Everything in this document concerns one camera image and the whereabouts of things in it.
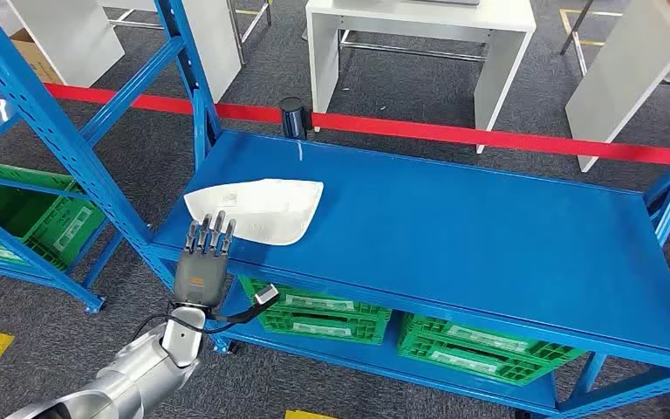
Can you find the cardboard box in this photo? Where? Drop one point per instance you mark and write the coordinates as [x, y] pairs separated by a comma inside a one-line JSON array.
[[37, 61]]

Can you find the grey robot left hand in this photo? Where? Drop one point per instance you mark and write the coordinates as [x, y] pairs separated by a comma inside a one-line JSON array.
[[199, 280]]

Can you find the green plastic crate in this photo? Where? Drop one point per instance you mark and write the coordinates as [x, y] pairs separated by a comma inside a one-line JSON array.
[[11, 214], [364, 309], [416, 329], [485, 370], [364, 332]]

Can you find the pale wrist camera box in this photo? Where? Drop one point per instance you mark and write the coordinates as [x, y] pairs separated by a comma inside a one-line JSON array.
[[265, 295]]

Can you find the white plastic body panel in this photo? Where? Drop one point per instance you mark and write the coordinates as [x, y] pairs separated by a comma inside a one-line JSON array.
[[265, 208]]

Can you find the black stanchion post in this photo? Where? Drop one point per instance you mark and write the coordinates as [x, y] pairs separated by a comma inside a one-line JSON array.
[[293, 118]]

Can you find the red barrier belt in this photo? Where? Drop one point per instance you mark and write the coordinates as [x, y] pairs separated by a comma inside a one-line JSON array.
[[156, 104], [485, 137]]

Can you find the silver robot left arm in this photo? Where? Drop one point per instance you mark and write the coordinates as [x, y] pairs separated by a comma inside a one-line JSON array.
[[138, 376]]

